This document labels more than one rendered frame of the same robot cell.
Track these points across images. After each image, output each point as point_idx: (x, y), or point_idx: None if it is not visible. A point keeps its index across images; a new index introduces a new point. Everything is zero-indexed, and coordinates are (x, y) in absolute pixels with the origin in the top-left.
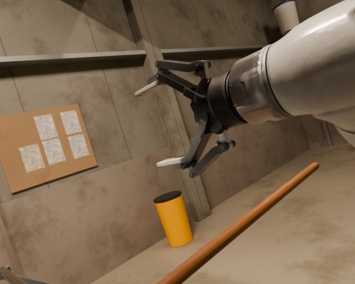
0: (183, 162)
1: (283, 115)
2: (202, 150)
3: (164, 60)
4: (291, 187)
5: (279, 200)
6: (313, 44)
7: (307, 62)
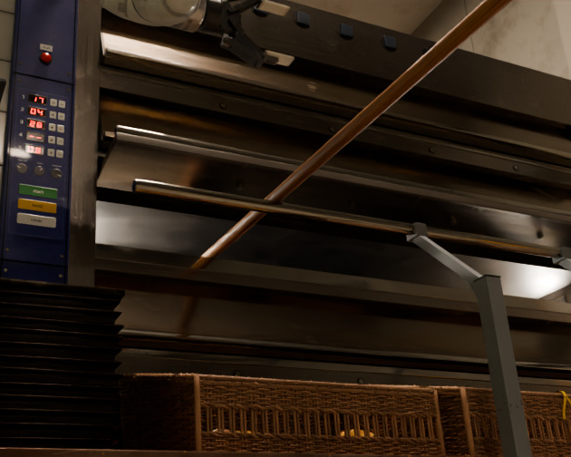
0: None
1: (172, 27)
2: (250, 47)
3: None
4: (469, 16)
5: (438, 50)
6: None
7: None
